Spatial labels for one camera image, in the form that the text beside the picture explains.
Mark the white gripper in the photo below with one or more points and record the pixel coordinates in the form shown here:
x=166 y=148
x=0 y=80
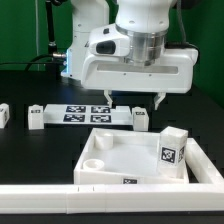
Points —
x=172 y=72

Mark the white square tabletop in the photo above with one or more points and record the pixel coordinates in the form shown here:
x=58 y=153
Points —
x=122 y=157

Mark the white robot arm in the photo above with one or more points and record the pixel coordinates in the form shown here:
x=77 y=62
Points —
x=130 y=54

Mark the white L-shaped obstacle fence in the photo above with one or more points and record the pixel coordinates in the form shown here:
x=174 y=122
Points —
x=206 y=194

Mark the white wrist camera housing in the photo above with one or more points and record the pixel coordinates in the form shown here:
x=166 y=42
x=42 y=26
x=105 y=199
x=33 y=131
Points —
x=108 y=40

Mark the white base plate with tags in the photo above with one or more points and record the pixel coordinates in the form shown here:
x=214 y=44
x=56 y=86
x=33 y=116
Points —
x=87 y=114

